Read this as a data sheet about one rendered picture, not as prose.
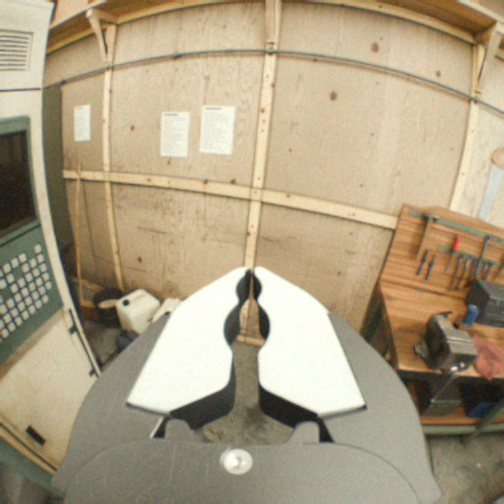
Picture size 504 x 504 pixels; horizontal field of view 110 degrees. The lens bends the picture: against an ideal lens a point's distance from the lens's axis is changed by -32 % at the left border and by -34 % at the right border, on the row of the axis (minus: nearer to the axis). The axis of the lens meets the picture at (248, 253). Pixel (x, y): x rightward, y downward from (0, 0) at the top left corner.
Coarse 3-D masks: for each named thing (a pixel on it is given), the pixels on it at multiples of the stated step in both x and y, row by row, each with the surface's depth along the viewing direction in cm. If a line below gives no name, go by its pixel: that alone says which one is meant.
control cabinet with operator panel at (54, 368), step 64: (0, 0) 22; (0, 64) 35; (0, 128) 42; (0, 192) 49; (0, 256) 52; (0, 320) 52; (64, 320) 88; (0, 384) 53; (64, 384) 87; (64, 448) 80
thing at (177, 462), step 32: (128, 448) 4; (160, 448) 4; (192, 448) 4; (224, 448) 4; (256, 448) 4; (288, 448) 4; (320, 448) 4; (352, 448) 4; (96, 480) 3; (128, 480) 4; (160, 480) 4; (192, 480) 4; (224, 480) 4; (256, 480) 4; (288, 480) 4; (320, 480) 4; (352, 480) 3; (384, 480) 3
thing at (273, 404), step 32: (256, 288) 12; (288, 288) 10; (288, 320) 9; (320, 320) 9; (288, 352) 7; (320, 352) 7; (288, 384) 6; (320, 384) 6; (352, 384) 6; (288, 416) 6; (320, 416) 6
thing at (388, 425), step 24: (336, 336) 8; (360, 336) 8; (360, 360) 7; (384, 360) 7; (360, 384) 6; (384, 384) 6; (360, 408) 6; (384, 408) 5; (408, 408) 5; (336, 432) 5; (360, 432) 5; (384, 432) 5; (408, 432) 4; (384, 456) 4; (408, 456) 4; (408, 480) 3; (432, 480) 3
